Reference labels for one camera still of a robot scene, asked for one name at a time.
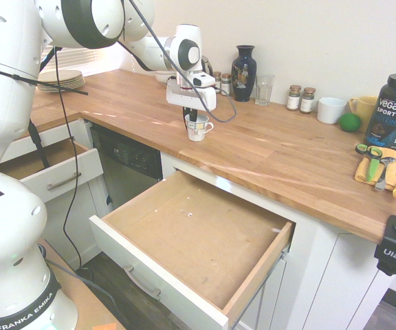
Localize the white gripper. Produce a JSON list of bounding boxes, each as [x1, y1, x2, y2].
[[165, 80, 217, 124]]

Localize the white patterned mug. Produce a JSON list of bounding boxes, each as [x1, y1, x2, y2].
[[184, 114, 215, 142]]

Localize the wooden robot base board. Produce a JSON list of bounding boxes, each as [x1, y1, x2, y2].
[[38, 239, 127, 330]]

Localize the large wooden drawer white front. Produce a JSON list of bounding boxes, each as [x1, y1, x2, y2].
[[88, 170, 297, 328]]

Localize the small wooden drawer white front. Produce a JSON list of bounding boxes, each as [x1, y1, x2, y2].
[[0, 137, 105, 204]]

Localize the yellow mug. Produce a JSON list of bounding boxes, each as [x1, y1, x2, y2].
[[348, 96, 380, 132]]

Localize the stainless steel electric kettle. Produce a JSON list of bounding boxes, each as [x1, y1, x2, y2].
[[201, 54, 215, 76]]

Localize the dark blue painted vase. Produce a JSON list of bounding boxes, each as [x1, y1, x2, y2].
[[231, 45, 256, 103]]

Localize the stainless steel dishwasher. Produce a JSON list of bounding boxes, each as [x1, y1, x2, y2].
[[90, 123, 165, 211]]

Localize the clear glass tumbler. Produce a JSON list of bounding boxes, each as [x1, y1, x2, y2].
[[254, 74, 276, 107]]

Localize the spice jar copper lid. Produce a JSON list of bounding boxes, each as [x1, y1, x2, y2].
[[286, 85, 303, 112], [300, 87, 317, 115]]

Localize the white window blind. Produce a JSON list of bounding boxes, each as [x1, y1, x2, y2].
[[41, 43, 123, 75]]

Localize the stack of beige plates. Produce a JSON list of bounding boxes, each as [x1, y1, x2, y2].
[[35, 69, 87, 93]]

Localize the plain white cup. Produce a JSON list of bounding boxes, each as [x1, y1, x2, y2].
[[316, 97, 348, 125]]

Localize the black tripod leg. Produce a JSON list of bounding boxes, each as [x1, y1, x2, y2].
[[28, 118, 52, 170]]

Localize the green lime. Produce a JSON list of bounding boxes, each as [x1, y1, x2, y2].
[[338, 112, 362, 133]]

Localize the yellow cloth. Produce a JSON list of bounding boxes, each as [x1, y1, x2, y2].
[[353, 145, 396, 199]]

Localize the white kitchen cabinet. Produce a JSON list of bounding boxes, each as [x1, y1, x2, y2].
[[0, 118, 396, 330]]

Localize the black Vega protein tub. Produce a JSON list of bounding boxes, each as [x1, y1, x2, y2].
[[363, 73, 396, 150]]

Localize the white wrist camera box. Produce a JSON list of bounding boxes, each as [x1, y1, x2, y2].
[[191, 73, 217, 89]]

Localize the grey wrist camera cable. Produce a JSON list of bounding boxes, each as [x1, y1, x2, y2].
[[124, 0, 238, 124]]

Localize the black hanging cable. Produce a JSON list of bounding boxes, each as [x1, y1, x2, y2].
[[54, 43, 94, 280]]

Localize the green handled scissors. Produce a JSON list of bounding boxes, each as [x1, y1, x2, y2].
[[355, 143, 383, 184]]

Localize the black Ulanzi camera stand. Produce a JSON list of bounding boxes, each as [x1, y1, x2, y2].
[[373, 191, 396, 276]]

